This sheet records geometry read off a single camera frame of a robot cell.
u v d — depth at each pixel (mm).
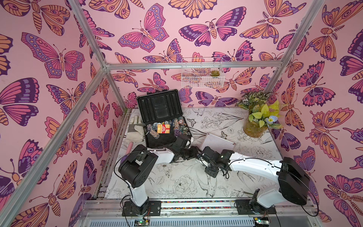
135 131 1061
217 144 922
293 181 421
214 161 628
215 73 923
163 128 1001
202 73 952
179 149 745
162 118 1086
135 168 483
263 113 873
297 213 1245
